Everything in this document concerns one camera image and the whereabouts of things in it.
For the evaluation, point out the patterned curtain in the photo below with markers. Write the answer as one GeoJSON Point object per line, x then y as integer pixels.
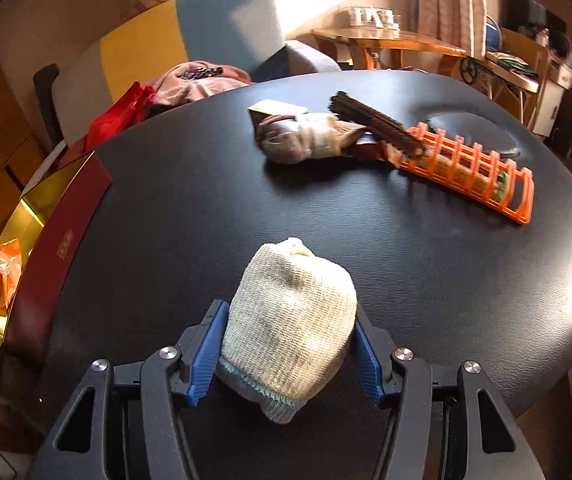
{"type": "Point", "coordinates": [451, 5]}

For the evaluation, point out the wooden side table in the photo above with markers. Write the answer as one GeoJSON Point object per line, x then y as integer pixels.
{"type": "Point", "coordinates": [391, 40]}

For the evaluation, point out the brown block bar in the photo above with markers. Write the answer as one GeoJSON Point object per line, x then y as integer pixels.
{"type": "Point", "coordinates": [376, 121]}

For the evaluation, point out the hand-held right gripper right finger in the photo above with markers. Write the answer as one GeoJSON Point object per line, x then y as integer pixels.
{"type": "Point", "coordinates": [369, 365]}

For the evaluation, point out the wooden shelf rack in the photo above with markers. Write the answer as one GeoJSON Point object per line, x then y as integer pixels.
{"type": "Point", "coordinates": [516, 67]}

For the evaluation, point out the white green carton box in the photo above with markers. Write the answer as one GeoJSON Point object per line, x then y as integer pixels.
{"type": "Point", "coordinates": [276, 108]}

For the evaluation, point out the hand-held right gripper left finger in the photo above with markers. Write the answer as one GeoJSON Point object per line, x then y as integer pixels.
{"type": "Point", "coordinates": [209, 360]}

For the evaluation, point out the red cloth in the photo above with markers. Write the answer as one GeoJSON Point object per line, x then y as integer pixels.
{"type": "Point", "coordinates": [115, 120]}

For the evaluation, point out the white cabinet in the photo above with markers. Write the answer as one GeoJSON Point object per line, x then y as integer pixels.
{"type": "Point", "coordinates": [553, 100]}

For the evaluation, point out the red gift box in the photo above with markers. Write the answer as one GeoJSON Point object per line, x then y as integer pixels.
{"type": "Point", "coordinates": [60, 245]}

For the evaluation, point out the pink cloth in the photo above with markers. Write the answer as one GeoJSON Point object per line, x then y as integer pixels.
{"type": "Point", "coordinates": [190, 87]}

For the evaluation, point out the white letter ornament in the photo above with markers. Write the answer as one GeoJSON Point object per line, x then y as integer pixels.
{"type": "Point", "coordinates": [373, 17]}

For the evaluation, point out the green cracker packet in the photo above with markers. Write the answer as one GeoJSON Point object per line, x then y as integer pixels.
{"type": "Point", "coordinates": [466, 176]}

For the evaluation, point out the dark appliance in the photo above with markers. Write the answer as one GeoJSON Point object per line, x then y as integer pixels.
{"type": "Point", "coordinates": [531, 12]}

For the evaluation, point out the black chair back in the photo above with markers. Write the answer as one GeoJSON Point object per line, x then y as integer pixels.
{"type": "Point", "coordinates": [45, 100]}

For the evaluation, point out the red snack packet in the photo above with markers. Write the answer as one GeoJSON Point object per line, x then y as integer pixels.
{"type": "Point", "coordinates": [371, 149]}
{"type": "Point", "coordinates": [5, 270]}

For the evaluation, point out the blue ball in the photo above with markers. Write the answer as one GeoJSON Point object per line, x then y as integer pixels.
{"type": "Point", "coordinates": [493, 32]}

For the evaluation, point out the orange plastic rack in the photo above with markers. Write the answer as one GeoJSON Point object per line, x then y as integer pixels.
{"type": "Point", "coordinates": [527, 195]}

